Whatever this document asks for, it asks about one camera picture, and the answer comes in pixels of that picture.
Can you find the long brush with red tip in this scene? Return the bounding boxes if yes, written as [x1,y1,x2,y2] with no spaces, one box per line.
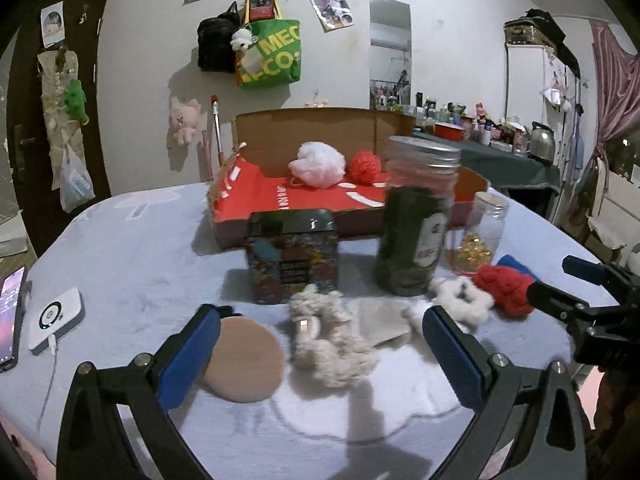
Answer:
[211,94,226,167]

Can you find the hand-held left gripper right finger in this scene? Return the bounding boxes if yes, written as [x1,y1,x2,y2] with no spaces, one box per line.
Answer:
[422,305,588,480]

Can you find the patterned storage case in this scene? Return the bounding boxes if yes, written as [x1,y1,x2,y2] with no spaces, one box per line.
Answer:
[504,9,567,48]

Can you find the small red pouch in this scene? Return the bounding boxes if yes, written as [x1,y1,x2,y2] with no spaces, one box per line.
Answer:
[247,0,276,22]

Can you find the white plastic bag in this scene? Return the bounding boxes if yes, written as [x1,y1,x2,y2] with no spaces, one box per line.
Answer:
[59,142,96,213]

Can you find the round beige powder puff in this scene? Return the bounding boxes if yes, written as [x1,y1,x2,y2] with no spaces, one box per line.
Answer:
[202,315,286,403]

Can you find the grey square cloth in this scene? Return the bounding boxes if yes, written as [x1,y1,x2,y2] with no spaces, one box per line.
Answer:
[356,300,413,347]

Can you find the white power bank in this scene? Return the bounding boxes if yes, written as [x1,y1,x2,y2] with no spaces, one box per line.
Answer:
[27,287,84,356]

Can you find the small glass jar yellow capsules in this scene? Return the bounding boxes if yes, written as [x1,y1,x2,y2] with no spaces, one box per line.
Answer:
[452,191,510,275]

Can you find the white metal rack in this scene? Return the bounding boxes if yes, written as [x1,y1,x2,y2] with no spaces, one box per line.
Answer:
[504,42,586,181]

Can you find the white plush toy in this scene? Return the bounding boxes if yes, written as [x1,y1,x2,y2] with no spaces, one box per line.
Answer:
[230,27,256,52]

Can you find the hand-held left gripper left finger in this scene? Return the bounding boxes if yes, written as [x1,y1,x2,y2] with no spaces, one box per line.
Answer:
[59,304,222,480]

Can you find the smartphone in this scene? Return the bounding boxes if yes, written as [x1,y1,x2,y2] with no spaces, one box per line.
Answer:
[0,266,28,372]

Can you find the row of cosmetic bottles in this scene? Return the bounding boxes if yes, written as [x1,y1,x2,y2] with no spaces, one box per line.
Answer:
[415,92,532,153]

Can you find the pale pink plush toy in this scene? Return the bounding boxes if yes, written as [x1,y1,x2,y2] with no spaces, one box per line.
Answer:
[169,99,202,147]

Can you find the patterned dark tin box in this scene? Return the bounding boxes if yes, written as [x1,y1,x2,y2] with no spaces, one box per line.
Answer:
[243,208,341,306]

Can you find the wall mirror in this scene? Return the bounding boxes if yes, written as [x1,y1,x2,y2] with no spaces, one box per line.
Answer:
[369,0,415,111]

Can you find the beige knitted scrunchie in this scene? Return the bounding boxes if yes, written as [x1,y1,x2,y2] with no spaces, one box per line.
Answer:
[288,284,379,388]

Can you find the large jar with metal lid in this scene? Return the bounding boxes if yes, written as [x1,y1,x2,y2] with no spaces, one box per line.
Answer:
[375,135,462,297]

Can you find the white charging cable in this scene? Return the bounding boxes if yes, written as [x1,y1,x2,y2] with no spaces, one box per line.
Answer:
[37,337,62,431]

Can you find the black bag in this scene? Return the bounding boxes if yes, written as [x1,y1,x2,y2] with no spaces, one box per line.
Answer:
[196,2,242,73]

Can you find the hanging fabric organizer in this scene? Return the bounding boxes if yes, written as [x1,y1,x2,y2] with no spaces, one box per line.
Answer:
[37,47,83,161]

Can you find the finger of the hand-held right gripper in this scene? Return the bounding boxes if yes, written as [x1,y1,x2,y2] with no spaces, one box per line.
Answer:
[526,280,632,341]
[562,256,640,306]

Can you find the table with green cloth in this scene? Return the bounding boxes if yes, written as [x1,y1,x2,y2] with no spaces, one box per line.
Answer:
[415,130,561,198]

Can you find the blue soft cloth roll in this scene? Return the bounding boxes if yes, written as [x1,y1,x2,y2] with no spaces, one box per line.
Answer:
[497,254,538,281]

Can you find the metal kettle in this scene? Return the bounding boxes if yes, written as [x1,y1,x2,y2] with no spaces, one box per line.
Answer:
[530,121,557,163]

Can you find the pink curtain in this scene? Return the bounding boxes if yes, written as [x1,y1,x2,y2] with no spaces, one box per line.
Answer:
[590,19,640,191]

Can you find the green tote bag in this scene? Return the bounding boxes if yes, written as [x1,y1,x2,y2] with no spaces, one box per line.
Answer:
[235,19,302,90]

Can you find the red basin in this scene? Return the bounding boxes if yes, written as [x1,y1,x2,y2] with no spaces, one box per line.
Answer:
[434,122,466,142]

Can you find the red mesh bath pouf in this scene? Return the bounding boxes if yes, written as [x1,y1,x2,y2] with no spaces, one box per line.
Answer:
[347,150,388,186]

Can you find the white fluffy scrunchie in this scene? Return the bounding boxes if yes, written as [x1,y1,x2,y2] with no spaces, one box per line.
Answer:
[405,275,496,333]

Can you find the photo wall poster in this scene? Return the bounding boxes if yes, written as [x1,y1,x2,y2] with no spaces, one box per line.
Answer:
[307,0,356,31]

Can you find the green plush toy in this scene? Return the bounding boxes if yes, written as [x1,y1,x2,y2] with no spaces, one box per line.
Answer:
[64,80,91,126]

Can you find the cardboard box with red lining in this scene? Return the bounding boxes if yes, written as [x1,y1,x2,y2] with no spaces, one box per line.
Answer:
[207,107,493,251]

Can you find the small door poster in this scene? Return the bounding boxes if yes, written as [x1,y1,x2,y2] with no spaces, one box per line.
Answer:
[40,2,66,48]

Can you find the red knitted scrunchie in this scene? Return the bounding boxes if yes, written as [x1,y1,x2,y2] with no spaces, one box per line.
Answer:
[472,265,536,318]

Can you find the white pink mesh bath pouf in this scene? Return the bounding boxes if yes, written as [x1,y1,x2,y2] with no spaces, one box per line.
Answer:
[288,141,347,189]

